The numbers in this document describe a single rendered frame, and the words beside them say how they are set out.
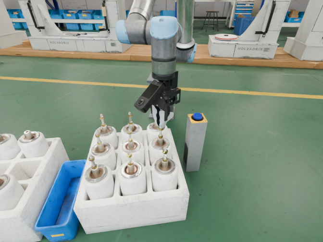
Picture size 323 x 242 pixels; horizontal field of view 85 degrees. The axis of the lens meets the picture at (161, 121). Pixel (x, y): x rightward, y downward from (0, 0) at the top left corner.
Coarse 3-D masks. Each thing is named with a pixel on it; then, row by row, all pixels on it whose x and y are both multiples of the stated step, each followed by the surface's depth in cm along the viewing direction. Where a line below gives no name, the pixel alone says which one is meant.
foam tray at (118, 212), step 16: (144, 144) 83; (176, 160) 75; (112, 176) 70; (80, 192) 63; (160, 192) 63; (176, 192) 63; (80, 208) 58; (96, 208) 59; (112, 208) 60; (128, 208) 62; (144, 208) 63; (160, 208) 64; (176, 208) 66; (96, 224) 65; (112, 224) 66; (128, 224) 68; (144, 224) 69
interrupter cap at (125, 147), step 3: (126, 141) 73; (135, 141) 74; (123, 144) 72; (126, 144) 72; (135, 144) 72; (138, 144) 72; (123, 147) 71; (126, 147) 71; (135, 147) 71; (138, 147) 71; (123, 150) 69; (126, 150) 69; (132, 150) 69; (135, 150) 69
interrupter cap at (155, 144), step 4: (152, 140) 74; (156, 140) 74; (164, 140) 74; (168, 140) 74; (152, 144) 72; (156, 144) 73; (164, 144) 73; (168, 144) 72; (156, 148) 70; (160, 148) 70
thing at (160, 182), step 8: (152, 168) 63; (176, 168) 63; (152, 176) 64; (160, 176) 60; (168, 176) 60; (176, 176) 63; (152, 184) 67; (160, 184) 62; (168, 184) 62; (176, 184) 67
